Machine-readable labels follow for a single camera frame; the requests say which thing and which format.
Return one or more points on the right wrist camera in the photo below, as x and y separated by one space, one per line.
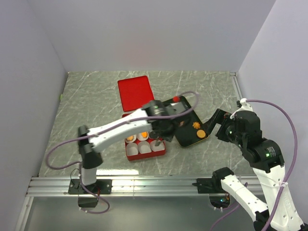
243 105

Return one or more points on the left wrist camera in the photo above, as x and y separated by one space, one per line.
175 108

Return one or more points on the paper cup front right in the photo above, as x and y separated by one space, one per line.
161 147

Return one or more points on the paper cup middle left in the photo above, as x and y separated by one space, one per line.
135 137

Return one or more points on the red tin lid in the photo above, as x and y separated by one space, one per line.
134 92

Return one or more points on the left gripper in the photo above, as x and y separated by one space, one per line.
168 137

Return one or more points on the black tray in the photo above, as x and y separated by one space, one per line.
185 135

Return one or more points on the paper cup front left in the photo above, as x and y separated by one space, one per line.
132 149

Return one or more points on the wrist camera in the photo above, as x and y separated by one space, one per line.
175 108
243 105

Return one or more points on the red tin box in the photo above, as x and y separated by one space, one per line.
144 156

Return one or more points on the paper cup centre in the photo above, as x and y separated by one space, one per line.
141 138

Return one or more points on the round orange cookie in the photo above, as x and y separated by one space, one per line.
201 134

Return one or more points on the paper cup front middle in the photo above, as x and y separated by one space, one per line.
144 147

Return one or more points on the black round cookie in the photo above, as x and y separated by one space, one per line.
153 135

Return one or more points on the aluminium rail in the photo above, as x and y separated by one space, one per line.
122 186

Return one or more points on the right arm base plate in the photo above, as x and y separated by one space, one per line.
207 186

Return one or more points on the swirl star cookie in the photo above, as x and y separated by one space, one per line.
196 125

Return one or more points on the paper cup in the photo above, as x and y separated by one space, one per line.
141 138
144 147
135 137
161 147
132 149

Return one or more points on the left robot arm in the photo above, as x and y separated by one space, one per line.
92 141

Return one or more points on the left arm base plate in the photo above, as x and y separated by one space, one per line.
99 187

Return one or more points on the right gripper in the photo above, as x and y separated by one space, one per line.
219 116

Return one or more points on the fish shaped cookie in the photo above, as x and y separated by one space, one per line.
144 134

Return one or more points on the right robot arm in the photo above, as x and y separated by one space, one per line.
278 212

